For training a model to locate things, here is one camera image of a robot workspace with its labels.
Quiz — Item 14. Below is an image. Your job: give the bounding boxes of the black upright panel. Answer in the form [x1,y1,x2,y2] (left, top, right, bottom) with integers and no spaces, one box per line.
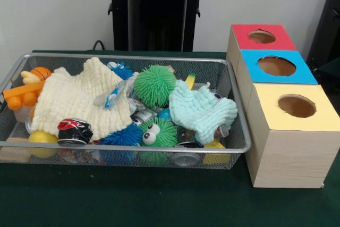
[305,0,340,64]

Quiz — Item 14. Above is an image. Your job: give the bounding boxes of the green spiky rubber ball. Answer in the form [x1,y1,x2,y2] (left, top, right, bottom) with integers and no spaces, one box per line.
[133,64,177,108]

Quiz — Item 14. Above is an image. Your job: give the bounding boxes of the blue spiky ball with eyes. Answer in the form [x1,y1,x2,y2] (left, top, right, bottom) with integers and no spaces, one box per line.
[107,61,134,80]

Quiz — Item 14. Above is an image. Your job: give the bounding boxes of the yellow ball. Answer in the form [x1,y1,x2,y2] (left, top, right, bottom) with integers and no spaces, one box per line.
[28,130,58,158]

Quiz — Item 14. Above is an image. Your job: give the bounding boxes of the small orange basketball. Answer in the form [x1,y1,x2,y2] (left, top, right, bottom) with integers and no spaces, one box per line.
[30,66,53,81]

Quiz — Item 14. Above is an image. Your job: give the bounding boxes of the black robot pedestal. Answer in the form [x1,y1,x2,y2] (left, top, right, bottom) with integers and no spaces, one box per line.
[102,0,215,52]

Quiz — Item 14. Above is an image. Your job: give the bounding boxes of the shallow clear mesh bin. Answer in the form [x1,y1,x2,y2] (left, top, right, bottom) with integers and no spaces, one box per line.
[0,53,252,171]

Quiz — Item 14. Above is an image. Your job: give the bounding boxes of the wooden box with three holes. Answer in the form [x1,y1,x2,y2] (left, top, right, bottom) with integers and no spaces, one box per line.
[226,24,340,189]

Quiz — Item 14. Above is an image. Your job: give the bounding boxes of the crushed black red can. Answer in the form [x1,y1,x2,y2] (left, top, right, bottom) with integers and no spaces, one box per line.
[57,117,94,147]

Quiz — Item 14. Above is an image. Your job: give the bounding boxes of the mint green waffle cloth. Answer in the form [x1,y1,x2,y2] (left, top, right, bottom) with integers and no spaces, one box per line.
[168,79,239,145]

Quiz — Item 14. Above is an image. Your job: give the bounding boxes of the blue spiky rubber ball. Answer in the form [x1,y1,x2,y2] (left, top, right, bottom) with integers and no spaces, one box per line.
[100,122,143,147]

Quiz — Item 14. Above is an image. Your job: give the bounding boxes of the dark green table cloth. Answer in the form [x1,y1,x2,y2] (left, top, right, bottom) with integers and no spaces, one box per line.
[0,49,340,227]
[317,56,340,100]

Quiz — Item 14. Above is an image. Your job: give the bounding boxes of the green spiky ball with eyes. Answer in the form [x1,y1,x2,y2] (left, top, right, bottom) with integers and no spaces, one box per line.
[139,117,178,148]

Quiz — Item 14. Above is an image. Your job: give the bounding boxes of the black looped cable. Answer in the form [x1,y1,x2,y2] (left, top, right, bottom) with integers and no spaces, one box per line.
[92,40,107,51]

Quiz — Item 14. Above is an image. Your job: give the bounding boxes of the orange plastic toy block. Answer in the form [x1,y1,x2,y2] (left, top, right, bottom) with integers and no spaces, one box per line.
[3,80,46,111]

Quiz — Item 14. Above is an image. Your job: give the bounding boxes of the cream waffle cloth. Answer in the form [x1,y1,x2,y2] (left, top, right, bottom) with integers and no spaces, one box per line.
[31,56,133,141]

